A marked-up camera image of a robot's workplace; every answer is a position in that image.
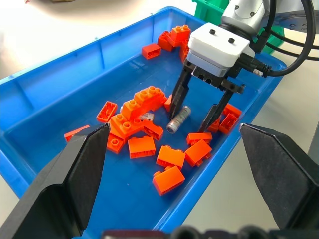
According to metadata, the long orange studded brick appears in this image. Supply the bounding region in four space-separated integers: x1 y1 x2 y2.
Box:
134 85 168 112

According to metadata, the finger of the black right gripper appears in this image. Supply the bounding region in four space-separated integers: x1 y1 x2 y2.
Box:
198 90 235 133
169 69 193 120

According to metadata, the thick black looping cable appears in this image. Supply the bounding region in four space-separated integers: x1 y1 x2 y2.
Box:
251 0 315 78

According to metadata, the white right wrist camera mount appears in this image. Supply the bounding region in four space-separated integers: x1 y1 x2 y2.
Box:
185 22 256 78

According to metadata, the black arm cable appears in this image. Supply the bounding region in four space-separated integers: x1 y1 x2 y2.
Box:
254 0 278 54

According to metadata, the thin black cable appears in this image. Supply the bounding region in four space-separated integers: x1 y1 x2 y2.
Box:
265 26 319 61

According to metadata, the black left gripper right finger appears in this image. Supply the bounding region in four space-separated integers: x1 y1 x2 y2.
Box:
238 123 319 231

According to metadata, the silver robot body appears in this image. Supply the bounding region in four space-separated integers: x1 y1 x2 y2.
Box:
270 9 319 34

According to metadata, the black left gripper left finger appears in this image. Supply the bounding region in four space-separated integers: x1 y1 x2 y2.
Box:
0 123 111 239

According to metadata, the red-orange hollow toy brick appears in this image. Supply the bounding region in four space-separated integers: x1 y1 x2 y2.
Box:
141 43 162 60

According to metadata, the orange hollow toy brick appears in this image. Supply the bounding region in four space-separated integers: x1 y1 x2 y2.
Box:
96 101 118 123
142 123 164 142
218 113 239 135

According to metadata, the orange studded toy brick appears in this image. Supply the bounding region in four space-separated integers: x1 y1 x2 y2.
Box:
108 114 145 139
106 133 126 155
121 99 142 120
170 24 192 47

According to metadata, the blue plastic bin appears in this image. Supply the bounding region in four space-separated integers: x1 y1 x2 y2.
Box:
0 6 288 239

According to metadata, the green plastic bin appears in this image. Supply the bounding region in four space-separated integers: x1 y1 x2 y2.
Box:
191 0 285 56

